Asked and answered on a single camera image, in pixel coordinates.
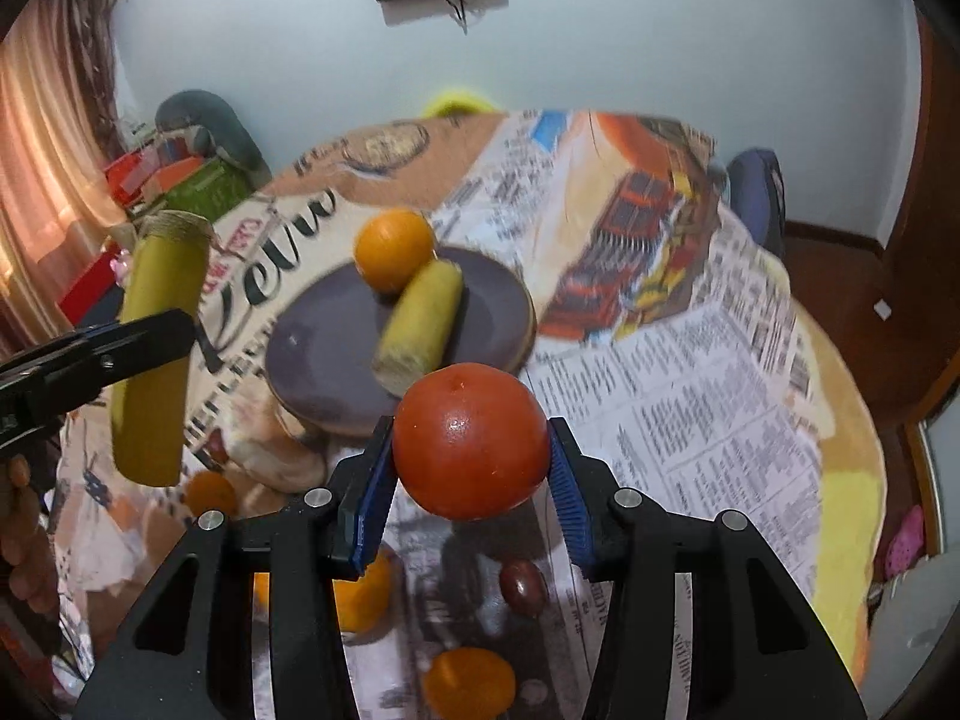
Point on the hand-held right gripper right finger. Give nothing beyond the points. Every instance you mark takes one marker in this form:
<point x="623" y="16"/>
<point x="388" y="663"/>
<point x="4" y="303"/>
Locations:
<point x="566" y="499"/>

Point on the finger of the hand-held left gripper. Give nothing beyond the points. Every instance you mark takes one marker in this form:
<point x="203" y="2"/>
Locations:
<point x="135" y="352"/>

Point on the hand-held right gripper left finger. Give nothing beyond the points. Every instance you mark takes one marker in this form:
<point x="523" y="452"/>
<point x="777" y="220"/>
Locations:
<point x="371" y="484"/>

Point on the yellow-green corn cob piece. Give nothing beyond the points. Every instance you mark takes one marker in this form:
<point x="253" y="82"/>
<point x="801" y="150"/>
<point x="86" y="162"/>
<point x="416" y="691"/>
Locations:
<point x="161" y="277"/>
<point x="424" y="315"/>

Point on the red tomato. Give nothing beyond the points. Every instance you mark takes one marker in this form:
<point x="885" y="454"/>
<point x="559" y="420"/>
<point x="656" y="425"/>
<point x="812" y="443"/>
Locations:
<point x="469" y="442"/>

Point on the round brown plate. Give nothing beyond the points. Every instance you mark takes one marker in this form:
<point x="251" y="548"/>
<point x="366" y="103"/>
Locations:
<point x="322" y="349"/>

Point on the person's left hand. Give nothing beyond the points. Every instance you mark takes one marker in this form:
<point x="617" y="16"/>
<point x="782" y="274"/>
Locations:
<point x="26" y="540"/>

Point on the red box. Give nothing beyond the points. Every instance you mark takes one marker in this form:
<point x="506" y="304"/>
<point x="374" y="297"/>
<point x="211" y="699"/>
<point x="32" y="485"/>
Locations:
<point x="90" y="289"/>
<point x="131" y="176"/>

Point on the small dark red fruit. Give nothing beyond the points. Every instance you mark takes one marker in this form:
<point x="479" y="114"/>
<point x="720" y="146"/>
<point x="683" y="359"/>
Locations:
<point x="523" y="587"/>

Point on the orange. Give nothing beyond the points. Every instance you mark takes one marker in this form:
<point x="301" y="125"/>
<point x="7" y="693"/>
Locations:
<point x="210" y="493"/>
<point x="469" y="686"/>
<point x="367" y="600"/>
<point x="394" y="244"/>

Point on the green box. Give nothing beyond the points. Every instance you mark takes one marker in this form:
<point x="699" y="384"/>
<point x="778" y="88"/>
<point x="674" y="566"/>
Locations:
<point x="214" y="191"/>

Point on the newspaper print tablecloth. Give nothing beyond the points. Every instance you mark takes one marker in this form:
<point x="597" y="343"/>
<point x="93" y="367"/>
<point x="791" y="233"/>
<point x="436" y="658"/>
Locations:
<point x="712" y="390"/>

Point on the pink curtain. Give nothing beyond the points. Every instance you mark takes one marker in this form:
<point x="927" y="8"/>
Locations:
<point x="45" y="165"/>

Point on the grey chair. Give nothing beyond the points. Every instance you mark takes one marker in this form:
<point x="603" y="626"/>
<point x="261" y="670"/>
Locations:
<point x="217" y="127"/>

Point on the pink slipper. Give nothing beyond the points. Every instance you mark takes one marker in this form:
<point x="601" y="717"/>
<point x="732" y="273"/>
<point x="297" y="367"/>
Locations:
<point x="904" y="540"/>

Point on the grey round stool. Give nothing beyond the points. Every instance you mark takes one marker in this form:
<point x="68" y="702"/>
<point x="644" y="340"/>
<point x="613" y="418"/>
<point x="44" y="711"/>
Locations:
<point x="904" y="637"/>

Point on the white paper scrap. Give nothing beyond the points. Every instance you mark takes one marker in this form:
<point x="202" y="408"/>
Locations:
<point x="883" y="308"/>

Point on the yellow fluffy cushion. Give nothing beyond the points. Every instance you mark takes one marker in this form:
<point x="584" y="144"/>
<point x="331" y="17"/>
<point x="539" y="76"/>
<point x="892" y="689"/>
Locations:
<point x="457" y="101"/>

